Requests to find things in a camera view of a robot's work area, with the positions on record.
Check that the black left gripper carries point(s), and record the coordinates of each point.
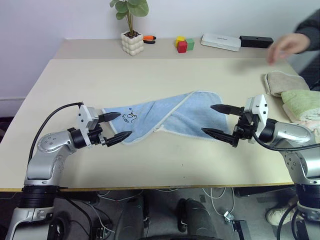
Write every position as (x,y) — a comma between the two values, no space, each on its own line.
(96,135)

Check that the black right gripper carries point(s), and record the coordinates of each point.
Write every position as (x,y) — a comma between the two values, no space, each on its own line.
(246,126)

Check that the person's dark sleeved forearm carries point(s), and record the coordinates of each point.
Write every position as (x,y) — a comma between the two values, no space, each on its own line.
(310,25)

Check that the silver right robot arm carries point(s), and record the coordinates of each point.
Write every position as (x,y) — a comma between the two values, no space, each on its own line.
(292,133)

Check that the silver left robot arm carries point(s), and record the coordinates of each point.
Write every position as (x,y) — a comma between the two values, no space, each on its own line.
(50,143)

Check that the light blue towel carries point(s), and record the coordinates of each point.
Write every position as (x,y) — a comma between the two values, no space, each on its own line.
(190,115)

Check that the folded beige towel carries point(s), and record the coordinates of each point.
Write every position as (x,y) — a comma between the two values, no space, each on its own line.
(285,82)

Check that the folded green towel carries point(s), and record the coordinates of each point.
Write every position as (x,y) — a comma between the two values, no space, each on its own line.
(303,101)

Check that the folded pale pink towel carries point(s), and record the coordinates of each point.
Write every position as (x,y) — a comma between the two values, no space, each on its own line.
(311,125)

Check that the person's bare hand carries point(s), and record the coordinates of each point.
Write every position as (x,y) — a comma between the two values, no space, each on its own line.
(290,45)

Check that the flat white box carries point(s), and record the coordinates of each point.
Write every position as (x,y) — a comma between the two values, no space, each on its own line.
(220,41)

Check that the green cube block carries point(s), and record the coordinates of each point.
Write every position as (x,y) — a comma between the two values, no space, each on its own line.
(191,44)

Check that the white bubbled plant pot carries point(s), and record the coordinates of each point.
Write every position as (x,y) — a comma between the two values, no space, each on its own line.
(132,45)

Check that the red cube block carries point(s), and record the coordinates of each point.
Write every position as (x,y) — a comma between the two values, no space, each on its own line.
(182,47)

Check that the long black box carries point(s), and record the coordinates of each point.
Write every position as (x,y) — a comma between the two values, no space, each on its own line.
(257,41)

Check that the yellow cube block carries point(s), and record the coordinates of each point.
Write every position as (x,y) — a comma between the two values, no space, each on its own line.
(180,40)

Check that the dark rounded shape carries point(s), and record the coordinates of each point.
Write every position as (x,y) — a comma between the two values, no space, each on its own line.
(195,220)
(132,220)

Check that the orange black marker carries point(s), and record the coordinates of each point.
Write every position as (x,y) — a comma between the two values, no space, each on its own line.
(149,38)

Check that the person's dark clothed body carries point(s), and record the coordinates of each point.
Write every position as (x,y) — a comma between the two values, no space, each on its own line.
(312,72)

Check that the white sneaker shoe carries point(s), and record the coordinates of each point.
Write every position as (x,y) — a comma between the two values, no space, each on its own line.
(276,215)

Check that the green leafy plant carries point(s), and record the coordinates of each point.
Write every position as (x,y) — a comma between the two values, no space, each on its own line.
(130,10)

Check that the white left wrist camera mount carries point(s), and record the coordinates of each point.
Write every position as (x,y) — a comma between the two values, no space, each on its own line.
(83,119)

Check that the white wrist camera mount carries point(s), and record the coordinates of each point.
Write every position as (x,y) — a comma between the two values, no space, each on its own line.
(83,119)
(261,105)

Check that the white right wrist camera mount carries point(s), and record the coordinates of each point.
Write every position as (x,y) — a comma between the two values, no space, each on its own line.
(261,105)

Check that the metal bracket with black bar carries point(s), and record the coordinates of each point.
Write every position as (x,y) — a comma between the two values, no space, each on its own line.
(237,225)

